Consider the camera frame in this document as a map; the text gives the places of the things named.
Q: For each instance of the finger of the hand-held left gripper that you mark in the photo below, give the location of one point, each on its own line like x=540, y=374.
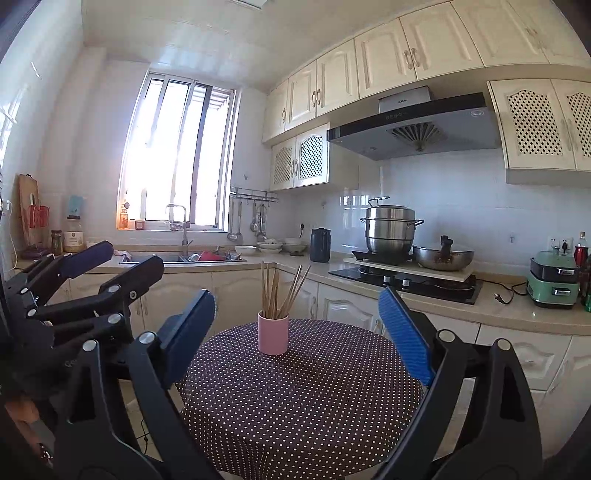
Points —
x=138, y=272
x=87, y=258

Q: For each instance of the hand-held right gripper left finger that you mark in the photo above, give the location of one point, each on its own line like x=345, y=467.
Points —
x=189, y=341

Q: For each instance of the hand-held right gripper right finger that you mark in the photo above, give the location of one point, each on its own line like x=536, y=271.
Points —
x=406, y=332

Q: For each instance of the pink cup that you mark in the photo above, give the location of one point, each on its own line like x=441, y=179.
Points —
x=273, y=334

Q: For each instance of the bunch of wooden chopsticks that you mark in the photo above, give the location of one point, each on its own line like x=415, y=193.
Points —
x=272, y=307

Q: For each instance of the steel sink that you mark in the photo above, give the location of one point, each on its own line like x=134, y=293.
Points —
x=147, y=258

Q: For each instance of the glass jar with white label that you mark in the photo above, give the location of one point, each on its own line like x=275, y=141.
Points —
x=74, y=237

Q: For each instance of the small spice jar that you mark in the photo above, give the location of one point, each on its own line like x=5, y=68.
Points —
x=56, y=242

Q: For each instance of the blue packet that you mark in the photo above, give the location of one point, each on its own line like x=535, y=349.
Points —
x=76, y=206

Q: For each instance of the black gas stove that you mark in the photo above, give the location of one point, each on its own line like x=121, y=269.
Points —
x=443, y=291

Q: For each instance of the orange bottle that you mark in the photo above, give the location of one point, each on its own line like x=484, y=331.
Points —
x=124, y=217

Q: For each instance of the light wooden board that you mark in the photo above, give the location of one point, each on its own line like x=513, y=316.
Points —
x=406, y=271

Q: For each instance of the steel faucet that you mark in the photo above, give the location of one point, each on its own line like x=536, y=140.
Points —
x=184, y=230

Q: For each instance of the red oven mitt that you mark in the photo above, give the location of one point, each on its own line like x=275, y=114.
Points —
x=39, y=217

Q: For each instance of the red bowl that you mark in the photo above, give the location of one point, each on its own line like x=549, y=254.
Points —
x=208, y=256

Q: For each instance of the black portable cooktop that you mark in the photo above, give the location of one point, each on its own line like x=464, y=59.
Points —
x=369, y=256

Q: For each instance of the stainless steel steamer pot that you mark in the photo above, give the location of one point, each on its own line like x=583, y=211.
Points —
x=390, y=230

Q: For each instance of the white bowl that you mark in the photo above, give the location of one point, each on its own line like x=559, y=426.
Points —
x=245, y=250

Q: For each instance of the black electric kettle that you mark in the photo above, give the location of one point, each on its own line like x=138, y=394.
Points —
x=320, y=247

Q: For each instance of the kitchen window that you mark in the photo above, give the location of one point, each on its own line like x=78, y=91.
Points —
x=157, y=152

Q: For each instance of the stack of white plates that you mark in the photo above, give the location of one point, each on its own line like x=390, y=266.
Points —
x=270, y=247

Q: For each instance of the brown polka dot tablecloth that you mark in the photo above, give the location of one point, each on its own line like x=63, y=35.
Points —
x=300, y=406

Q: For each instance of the steel skimmer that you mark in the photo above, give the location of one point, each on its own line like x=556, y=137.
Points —
x=259, y=226

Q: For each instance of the stack of grey bowls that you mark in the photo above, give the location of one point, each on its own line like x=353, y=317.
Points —
x=295, y=246

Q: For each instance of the green electric cooker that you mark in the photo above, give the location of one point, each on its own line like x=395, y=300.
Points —
x=551, y=286

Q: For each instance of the red bottle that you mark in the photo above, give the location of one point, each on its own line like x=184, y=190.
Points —
x=581, y=254

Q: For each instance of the small cream lattice cabinet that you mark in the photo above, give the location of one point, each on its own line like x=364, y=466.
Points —
x=309, y=159

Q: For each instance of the grey range hood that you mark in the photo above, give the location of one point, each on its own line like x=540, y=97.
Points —
x=438, y=124

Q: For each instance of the large cream lattice cabinet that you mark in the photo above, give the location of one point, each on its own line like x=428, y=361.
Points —
x=540, y=124

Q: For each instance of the cream upper cabinets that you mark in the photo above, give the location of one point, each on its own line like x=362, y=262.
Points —
x=415, y=55

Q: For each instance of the steel utensil rail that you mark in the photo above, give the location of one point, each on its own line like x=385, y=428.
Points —
x=254, y=194

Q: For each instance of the white wall socket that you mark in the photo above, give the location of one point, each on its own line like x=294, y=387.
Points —
x=556, y=244

